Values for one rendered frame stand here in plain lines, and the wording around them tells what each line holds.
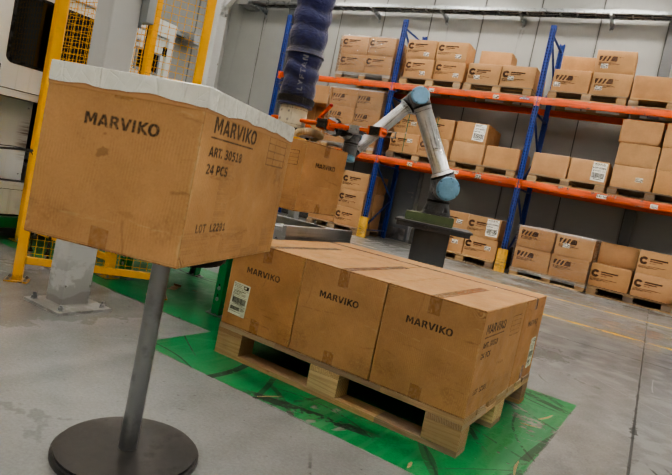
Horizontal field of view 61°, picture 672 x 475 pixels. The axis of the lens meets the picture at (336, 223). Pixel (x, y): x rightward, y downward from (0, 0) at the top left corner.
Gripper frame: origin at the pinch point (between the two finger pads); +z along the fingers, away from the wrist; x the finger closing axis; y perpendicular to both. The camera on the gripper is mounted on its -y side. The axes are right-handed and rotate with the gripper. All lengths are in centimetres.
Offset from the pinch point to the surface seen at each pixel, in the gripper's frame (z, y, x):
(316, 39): 6, 17, 48
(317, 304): 81, -67, -84
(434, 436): 81, -128, -116
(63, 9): 104, 112, 28
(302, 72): 8.3, 20.6, 27.3
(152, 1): 93, 55, 37
